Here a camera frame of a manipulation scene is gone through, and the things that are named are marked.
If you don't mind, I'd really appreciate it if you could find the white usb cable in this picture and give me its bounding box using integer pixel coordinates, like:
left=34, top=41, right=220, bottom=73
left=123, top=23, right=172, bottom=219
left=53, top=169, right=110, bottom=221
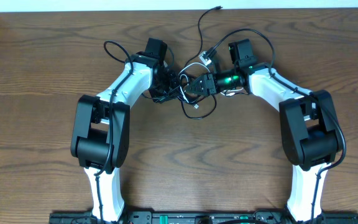
left=163, top=60, right=245, bottom=110

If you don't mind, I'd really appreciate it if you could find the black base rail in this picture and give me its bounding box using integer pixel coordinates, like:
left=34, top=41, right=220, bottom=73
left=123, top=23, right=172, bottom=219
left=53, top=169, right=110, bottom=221
left=48, top=210, right=358, bottom=224

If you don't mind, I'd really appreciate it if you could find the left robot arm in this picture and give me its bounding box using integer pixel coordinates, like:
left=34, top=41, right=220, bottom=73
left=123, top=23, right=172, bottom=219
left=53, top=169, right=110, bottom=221
left=70, top=38, right=178, bottom=223

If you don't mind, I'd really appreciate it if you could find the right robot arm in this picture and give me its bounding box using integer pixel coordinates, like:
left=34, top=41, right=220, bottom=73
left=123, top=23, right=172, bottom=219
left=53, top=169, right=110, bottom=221
left=186, top=39, right=346, bottom=223

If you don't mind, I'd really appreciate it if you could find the black usb cable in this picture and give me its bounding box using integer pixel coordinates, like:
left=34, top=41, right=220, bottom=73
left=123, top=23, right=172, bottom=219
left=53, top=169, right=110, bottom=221
left=141, top=6, right=223, bottom=120

